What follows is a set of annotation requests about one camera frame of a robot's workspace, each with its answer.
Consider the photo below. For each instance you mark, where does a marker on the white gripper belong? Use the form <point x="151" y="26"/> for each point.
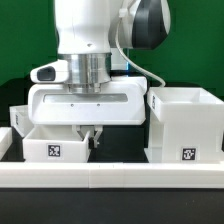
<point x="119" y="102"/>

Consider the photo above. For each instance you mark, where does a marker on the white drawer box front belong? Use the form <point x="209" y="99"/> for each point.
<point x="55" y="144"/>

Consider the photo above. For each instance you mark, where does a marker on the white drawer box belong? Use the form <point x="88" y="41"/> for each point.
<point x="55" y="144"/>
<point x="19" y="119"/>

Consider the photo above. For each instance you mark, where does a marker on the white drawer cabinet frame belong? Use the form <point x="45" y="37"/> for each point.
<point x="186" y="126"/>

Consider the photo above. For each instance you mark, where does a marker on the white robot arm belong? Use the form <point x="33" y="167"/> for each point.
<point x="78" y="89"/>

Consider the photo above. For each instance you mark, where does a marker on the white drawer box rear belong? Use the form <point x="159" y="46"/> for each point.
<point x="19" y="119"/>

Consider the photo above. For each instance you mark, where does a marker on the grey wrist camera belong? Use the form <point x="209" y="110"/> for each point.
<point x="55" y="72"/>

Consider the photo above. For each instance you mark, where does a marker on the white obstacle fence wall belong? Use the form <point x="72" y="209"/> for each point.
<point x="93" y="175"/>

